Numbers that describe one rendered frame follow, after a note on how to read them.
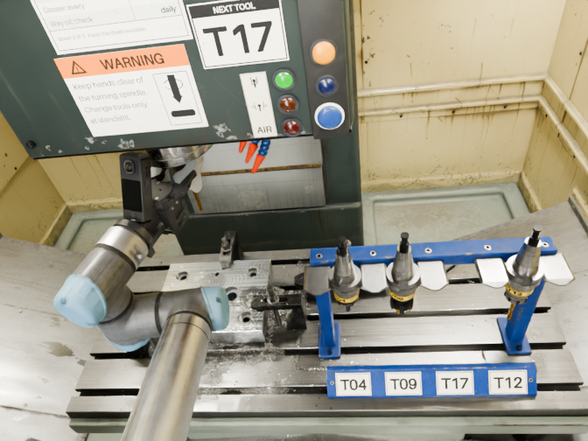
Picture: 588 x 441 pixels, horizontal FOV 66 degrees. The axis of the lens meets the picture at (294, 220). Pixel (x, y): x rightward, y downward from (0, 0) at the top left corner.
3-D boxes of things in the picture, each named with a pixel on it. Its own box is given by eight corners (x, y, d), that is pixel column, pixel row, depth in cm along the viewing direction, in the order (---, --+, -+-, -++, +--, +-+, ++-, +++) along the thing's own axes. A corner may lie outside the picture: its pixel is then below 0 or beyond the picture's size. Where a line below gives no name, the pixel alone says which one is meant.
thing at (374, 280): (389, 293, 85) (389, 290, 85) (360, 294, 86) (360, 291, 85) (386, 264, 90) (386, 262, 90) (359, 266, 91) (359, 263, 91)
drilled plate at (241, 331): (265, 341, 112) (262, 331, 109) (154, 345, 116) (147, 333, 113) (273, 270, 129) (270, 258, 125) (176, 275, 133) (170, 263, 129)
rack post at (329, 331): (340, 359, 111) (331, 283, 90) (318, 359, 111) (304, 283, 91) (339, 324, 118) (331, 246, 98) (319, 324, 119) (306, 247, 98)
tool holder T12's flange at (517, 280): (537, 264, 87) (541, 255, 85) (543, 290, 82) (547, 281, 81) (501, 262, 88) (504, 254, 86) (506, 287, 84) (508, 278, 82)
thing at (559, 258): (577, 286, 81) (578, 283, 80) (545, 287, 82) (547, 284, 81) (563, 256, 86) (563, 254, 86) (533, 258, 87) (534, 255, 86)
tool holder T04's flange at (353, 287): (362, 271, 91) (362, 263, 89) (360, 296, 87) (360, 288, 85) (331, 270, 92) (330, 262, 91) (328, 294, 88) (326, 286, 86)
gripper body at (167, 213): (159, 206, 89) (124, 253, 81) (143, 173, 82) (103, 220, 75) (193, 212, 86) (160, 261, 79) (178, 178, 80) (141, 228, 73)
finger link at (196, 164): (208, 173, 91) (177, 202, 86) (199, 150, 86) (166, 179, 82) (220, 177, 89) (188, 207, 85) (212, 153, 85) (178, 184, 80)
